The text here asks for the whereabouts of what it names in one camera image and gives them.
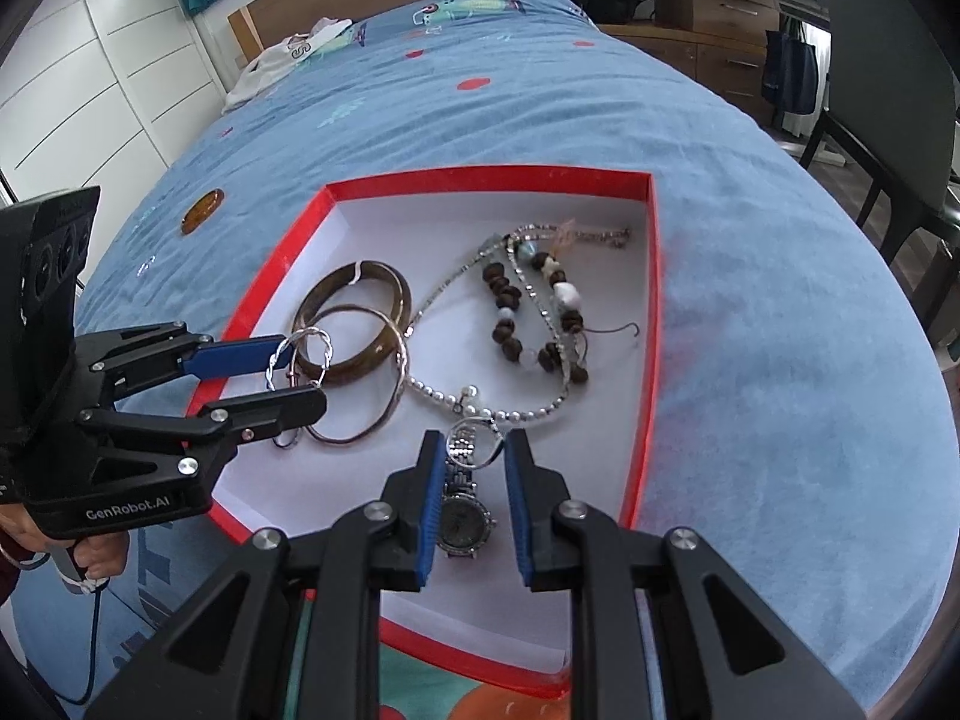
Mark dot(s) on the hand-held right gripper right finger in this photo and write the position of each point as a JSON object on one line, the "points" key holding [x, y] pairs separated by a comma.
{"points": [[517, 517]]}

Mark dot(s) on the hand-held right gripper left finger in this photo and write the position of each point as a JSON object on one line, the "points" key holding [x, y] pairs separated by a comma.
{"points": [[431, 517]]}

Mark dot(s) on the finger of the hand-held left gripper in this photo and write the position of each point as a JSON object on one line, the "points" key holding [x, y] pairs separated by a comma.
{"points": [[285, 406], [240, 356]]}

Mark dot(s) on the silver wristwatch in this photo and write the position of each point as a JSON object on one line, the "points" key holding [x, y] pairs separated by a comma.
{"points": [[461, 521]]}

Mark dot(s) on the large thin silver bangle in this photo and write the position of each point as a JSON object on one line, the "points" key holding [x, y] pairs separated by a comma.
{"points": [[391, 406]]}

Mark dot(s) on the red jewelry box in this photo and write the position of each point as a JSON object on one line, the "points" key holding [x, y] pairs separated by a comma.
{"points": [[420, 240]]}

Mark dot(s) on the person's left hand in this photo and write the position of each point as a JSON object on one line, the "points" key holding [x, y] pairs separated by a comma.
{"points": [[101, 551]]}

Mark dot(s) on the dark brown bangle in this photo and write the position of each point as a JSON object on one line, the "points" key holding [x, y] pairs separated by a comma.
{"points": [[352, 373]]}

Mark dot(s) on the amber bangle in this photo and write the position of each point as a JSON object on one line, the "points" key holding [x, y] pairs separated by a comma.
{"points": [[202, 211]]}

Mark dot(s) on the white wardrobe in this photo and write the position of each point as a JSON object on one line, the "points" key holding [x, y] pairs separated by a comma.
{"points": [[75, 75]]}

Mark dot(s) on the white shirt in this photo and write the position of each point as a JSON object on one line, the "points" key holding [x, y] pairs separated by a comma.
{"points": [[262, 75]]}

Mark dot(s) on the blue printed blanket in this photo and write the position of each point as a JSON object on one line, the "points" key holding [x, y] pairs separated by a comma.
{"points": [[750, 315]]}

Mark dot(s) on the navy bag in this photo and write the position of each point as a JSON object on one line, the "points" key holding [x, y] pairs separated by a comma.
{"points": [[791, 75]]}

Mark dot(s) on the wooden cabinet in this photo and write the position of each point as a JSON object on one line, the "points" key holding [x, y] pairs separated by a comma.
{"points": [[720, 15]]}

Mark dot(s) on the grey chair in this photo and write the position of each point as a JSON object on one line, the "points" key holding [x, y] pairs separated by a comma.
{"points": [[885, 90]]}

